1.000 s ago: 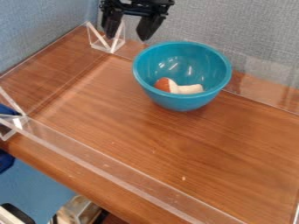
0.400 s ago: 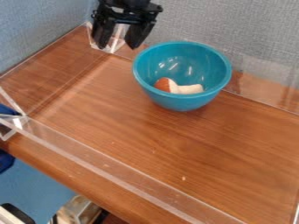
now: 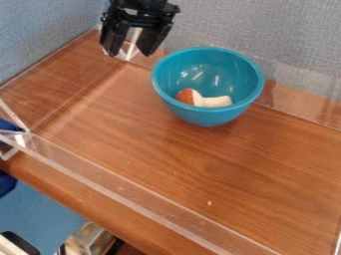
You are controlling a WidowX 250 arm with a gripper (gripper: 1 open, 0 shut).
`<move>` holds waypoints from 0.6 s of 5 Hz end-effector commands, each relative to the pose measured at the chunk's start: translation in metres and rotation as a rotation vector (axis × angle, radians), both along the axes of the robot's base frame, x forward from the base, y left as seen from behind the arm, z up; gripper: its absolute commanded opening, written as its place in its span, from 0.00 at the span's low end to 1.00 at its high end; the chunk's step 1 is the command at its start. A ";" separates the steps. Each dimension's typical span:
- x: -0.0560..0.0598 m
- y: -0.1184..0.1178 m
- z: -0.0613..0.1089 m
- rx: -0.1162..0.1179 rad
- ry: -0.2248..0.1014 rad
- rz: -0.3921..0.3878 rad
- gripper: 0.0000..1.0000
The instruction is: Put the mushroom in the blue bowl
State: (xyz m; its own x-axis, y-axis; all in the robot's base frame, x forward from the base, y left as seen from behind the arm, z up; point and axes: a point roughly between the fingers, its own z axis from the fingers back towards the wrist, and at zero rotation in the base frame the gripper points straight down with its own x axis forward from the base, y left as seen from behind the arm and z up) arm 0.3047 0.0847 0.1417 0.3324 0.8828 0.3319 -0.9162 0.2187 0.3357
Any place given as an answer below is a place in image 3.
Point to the white brown-capped toy mushroom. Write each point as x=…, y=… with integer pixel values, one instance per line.
x=192, y=97

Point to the blue bowl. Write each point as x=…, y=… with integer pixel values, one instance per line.
x=216, y=72

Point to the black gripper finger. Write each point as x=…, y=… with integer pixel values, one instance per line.
x=152, y=37
x=114, y=34

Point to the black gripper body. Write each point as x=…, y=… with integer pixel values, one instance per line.
x=141, y=13

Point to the clear acrylic barrier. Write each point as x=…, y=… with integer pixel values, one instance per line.
x=113, y=200
x=289, y=100

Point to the metal frame under table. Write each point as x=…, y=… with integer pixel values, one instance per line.
x=90, y=240

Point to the clear acrylic front barrier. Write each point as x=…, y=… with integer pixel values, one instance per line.
x=113, y=200

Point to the clear acrylic back barrier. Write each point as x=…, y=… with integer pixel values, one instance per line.
x=289, y=100

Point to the black white object bottom-left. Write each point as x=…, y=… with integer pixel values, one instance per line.
x=14, y=245

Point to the blue fabric object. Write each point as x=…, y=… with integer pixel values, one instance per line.
x=7, y=179

